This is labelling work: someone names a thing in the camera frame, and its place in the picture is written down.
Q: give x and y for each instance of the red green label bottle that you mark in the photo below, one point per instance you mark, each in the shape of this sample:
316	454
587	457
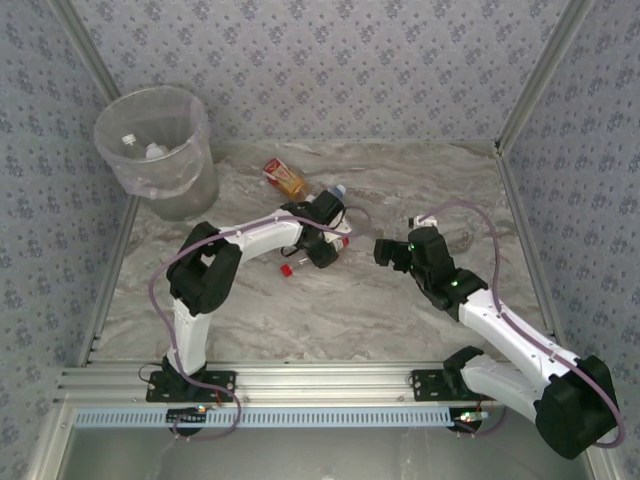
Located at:
286	270

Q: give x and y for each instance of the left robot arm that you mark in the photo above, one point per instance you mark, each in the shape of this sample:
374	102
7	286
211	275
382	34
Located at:
260	240

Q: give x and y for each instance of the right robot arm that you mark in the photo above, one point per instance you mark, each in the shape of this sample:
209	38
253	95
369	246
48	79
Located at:
510	330

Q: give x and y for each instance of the clear plastic trash bin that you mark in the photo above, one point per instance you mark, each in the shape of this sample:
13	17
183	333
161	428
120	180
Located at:
190	200

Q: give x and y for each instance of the translucent plastic bin liner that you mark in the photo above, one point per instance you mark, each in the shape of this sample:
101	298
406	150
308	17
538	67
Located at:
150	175

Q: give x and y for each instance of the clear bottle blue cap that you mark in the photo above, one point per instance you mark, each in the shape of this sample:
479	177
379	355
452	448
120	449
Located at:
340	189

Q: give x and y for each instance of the amber tea bottle red label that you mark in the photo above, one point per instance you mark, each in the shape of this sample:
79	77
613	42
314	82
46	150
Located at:
287	180

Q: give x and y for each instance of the small black controller board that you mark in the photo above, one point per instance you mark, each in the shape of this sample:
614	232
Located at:
470	417
187	415

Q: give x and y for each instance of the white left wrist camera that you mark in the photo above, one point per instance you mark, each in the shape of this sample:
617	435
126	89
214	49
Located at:
340	229

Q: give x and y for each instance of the aluminium mounting rail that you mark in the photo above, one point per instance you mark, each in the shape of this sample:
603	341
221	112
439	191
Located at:
320	382

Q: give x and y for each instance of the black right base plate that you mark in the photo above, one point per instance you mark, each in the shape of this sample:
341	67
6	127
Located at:
425	387

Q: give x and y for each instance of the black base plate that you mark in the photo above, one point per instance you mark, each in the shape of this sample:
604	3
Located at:
425	387
220	392

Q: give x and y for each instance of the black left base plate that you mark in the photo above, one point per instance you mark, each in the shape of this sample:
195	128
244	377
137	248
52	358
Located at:
220	392

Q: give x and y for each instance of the aluminium frame post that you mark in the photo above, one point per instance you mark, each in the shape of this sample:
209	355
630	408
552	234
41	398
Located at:
545	65
85	50

